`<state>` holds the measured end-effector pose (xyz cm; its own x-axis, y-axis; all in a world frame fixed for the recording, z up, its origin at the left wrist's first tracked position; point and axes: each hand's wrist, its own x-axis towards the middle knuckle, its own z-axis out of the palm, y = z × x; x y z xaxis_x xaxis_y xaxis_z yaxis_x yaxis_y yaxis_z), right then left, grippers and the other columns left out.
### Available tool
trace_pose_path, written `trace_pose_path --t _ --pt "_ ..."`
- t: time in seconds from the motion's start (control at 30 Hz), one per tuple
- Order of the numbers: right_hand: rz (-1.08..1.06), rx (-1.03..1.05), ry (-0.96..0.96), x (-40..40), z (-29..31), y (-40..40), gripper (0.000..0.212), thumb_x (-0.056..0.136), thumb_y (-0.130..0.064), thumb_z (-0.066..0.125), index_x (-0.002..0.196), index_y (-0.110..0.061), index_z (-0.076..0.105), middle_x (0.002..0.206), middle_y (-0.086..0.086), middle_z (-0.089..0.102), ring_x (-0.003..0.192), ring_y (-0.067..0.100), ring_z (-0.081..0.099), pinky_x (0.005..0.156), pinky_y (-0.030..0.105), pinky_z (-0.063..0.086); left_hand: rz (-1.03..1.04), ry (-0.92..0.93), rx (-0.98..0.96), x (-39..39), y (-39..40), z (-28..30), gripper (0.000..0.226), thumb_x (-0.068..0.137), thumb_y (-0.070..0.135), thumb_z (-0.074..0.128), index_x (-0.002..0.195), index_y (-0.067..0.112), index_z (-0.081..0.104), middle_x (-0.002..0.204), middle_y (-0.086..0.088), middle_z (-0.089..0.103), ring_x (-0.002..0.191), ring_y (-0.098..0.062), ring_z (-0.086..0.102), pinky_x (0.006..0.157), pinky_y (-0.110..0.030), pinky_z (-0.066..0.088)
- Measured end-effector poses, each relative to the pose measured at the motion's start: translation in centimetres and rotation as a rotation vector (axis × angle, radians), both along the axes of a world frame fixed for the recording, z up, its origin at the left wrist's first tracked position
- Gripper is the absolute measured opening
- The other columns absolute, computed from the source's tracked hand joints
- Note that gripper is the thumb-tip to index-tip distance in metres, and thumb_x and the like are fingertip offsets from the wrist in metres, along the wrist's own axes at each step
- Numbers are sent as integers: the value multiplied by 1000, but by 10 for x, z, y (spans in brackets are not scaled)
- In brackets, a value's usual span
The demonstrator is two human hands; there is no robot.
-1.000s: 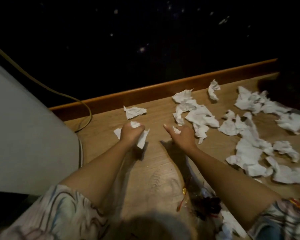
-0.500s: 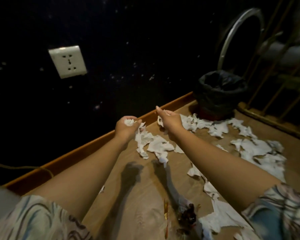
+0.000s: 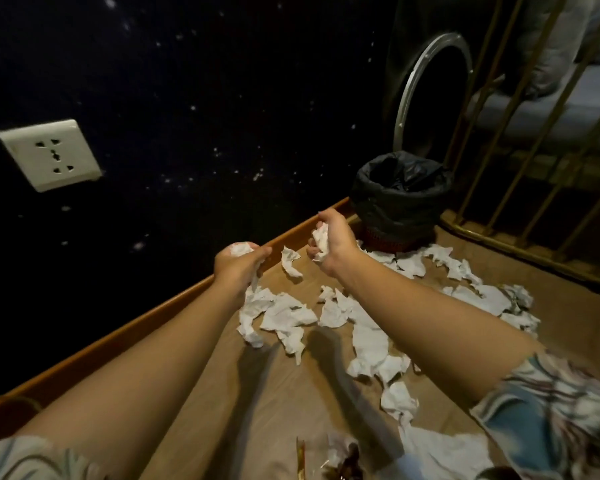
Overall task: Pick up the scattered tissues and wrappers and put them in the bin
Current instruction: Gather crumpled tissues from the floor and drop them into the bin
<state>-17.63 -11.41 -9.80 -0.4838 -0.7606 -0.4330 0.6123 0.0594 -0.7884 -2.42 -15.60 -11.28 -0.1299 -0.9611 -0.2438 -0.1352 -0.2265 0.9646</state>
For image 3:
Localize patterned right shirt sleeve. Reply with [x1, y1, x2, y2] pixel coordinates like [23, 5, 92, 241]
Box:
[469, 349, 600, 480]

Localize person's left forearm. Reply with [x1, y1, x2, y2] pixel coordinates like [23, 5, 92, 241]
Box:
[11, 277, 253, 480]

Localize black bin liner bag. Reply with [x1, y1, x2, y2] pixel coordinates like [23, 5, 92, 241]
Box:
[349, 151, 454, 241]

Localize wooden baseboard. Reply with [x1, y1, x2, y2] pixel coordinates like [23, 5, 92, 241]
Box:
[0, 197, 355, 448]

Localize clear plastic wrapper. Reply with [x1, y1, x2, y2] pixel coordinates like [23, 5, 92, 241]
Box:
[295, 434, 367, 480]

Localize red woven waste basket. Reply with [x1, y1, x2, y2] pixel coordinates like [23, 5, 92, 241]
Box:
[360, 221, 432, 254]

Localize white wall socket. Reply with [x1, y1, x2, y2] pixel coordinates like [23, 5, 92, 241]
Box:
[0, 119, 104, 193]

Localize grey pillow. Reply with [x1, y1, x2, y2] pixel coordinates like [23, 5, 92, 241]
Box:
[504, 0, 600, 101]

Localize person's right forearm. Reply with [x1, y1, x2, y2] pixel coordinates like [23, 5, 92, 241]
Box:
[336, 259, 547, 411]

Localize person's left hand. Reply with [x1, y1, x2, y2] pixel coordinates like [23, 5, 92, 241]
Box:
[213, 242, 273, 296]

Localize gold metal railing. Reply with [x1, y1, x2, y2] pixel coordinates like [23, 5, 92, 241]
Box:
[439, 0, 600, 296]

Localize grey bed mattress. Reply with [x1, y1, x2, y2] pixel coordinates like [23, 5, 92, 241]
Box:
[467, 59, 600, 151]

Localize patterned shirt sleeve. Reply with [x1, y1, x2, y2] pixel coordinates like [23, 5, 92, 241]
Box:
[0, 435, 108, 480]
[469, 349, 600, 480]

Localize round silver-rimmed mirror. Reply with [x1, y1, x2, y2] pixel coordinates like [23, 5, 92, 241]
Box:
[392, 32, 476, 156]

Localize patterned left shirt sleeve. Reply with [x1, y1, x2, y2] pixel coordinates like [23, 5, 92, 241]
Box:
[0, 435, 108, 480]

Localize person's right hand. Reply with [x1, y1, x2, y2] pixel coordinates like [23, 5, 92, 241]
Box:
[307, 208, 362, 278]

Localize scattered white tissue pieces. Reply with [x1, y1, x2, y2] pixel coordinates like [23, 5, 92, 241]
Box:
[237, 243, 542, 480]

